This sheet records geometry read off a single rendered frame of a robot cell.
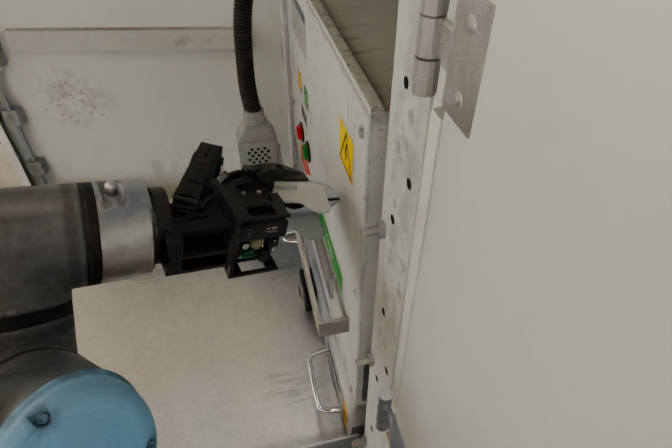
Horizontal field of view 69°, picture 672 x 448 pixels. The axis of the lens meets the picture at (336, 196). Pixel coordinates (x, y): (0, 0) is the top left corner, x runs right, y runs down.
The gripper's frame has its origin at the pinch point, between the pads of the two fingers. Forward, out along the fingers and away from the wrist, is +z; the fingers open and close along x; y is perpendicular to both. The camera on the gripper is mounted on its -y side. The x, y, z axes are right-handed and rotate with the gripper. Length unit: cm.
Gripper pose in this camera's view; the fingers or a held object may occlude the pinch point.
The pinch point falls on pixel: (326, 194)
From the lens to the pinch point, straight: 57.0
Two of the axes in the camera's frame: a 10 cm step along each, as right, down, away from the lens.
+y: 4.7, 5.6, -6.8
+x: 2.3, -8.2, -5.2
